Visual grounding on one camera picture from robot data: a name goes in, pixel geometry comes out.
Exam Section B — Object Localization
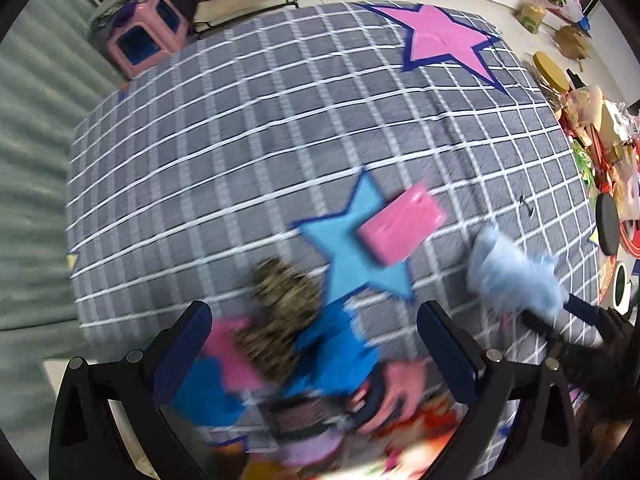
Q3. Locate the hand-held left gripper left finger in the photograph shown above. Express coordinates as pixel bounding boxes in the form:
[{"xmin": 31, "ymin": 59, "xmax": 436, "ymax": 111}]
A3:
[{"xmin": 48, "ymin": 300, "xmax": 214, "ymax": 480}]

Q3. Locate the black round disc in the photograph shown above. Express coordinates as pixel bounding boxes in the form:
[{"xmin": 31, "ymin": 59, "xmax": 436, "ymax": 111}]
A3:
[{"xmin": 595, "ymin": 192, "xmax": 621, "ymax": 256}]

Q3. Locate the pink plastic stool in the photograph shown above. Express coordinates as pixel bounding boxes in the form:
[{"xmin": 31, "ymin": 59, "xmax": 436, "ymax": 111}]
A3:
[{"xmin": 105, "ymin": 0, "xmax": 189, "ymax": 80}]

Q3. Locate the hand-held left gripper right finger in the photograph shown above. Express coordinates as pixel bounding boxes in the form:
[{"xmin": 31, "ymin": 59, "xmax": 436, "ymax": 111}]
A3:
[{"xmin": 416, "ymin": 300, "xmax": 582, "ymax": 480}]

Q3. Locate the pink sponge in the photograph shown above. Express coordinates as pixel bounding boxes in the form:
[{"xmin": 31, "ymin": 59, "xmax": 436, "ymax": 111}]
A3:
[{"xmin": 357, "ymin": 183, "xmax": 447, "ymax": 266}]

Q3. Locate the white round container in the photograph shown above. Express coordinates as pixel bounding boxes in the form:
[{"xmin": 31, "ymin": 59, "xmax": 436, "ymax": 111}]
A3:
[{"xmin": 610, "ymin": 260, "xmax": 634, "ymax": 311}]

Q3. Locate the orange printed cloth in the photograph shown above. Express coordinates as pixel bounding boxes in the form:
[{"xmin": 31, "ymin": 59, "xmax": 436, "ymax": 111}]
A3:
[{"xmin": 379, "ymin": 395, "xmax": 471, "ymax": 480}]

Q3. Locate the light blue cloth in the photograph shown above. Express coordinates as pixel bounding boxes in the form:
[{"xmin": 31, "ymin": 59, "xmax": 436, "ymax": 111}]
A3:
[{"xmin": 466, "ymin": 227, "xmax": 566, "ymax": 322}]

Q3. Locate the yellow round lid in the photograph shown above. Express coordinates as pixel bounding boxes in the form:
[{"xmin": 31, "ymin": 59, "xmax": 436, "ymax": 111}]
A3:
[{"xmin": 532, "ymin": 51, "xmax": 571, "ymax": 94}]

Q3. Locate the leopard print cloth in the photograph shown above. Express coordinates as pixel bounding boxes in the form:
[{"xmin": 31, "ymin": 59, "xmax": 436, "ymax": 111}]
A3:
[{"xmin": 235, "ymin": 258, "xmax": 326, "ymax": 386}]

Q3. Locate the grey checked star blanket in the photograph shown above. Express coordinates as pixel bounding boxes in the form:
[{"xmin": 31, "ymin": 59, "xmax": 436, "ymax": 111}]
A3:
[{"xmin": 65, "ymin": 1, "xmax": 603, "ymax": 480}]

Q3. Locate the blue non-woven cloth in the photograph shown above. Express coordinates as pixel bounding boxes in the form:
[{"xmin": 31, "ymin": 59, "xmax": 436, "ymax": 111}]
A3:
[{"xmin": 280, "ymin": 302, "xmax": 382, "ymax": 402}]

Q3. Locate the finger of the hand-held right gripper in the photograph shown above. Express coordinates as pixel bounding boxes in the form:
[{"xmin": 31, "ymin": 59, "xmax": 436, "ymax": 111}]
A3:
[
  {"xmin": 520, "ymin": 310, "xmax": 603, "ymax": 352},
  {"xmin": 562, "ymin": 294, "xmax": 626, "ymax": 333}
]

